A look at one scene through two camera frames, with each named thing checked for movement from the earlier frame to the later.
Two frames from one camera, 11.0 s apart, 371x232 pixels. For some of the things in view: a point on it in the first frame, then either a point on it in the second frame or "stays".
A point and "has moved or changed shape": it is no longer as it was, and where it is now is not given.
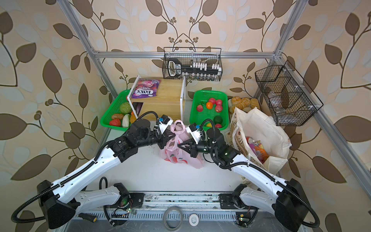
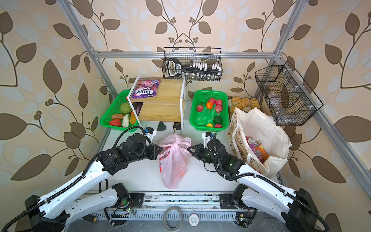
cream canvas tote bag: (247, 122) stays
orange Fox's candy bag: (260, 151) stays
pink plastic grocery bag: (173, 152) has moved or changed shape
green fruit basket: (210, 104) stays
